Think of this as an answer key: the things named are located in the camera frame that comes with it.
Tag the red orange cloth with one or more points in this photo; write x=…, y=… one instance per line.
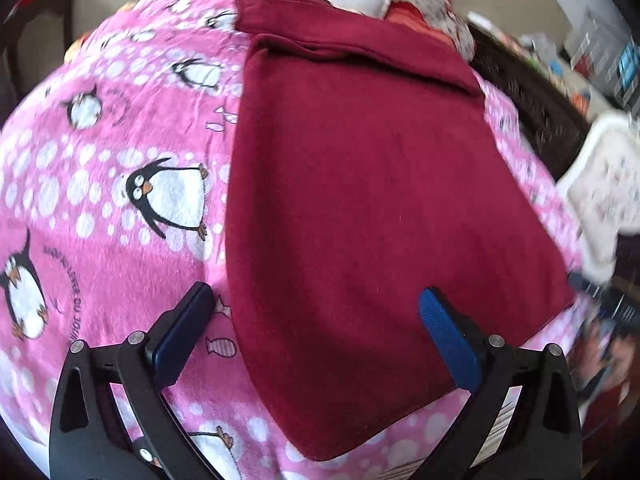
x=406, y=16

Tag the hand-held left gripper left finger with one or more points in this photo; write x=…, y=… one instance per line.
x=172, y=340

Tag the dark red cloth garment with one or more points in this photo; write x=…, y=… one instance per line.
x=380, y=200

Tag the clear plastic storage boxes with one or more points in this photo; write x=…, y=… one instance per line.
x=607, y=60

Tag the dark wooden chair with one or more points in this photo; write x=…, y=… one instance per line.
x=35, y=45

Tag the white patterned cushion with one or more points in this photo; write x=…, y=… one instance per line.
x=607, y=180

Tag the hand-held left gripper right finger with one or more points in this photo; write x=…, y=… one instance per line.
x=450, y=345

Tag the pink penguin print blanket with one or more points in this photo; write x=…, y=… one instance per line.
x=115, y=170

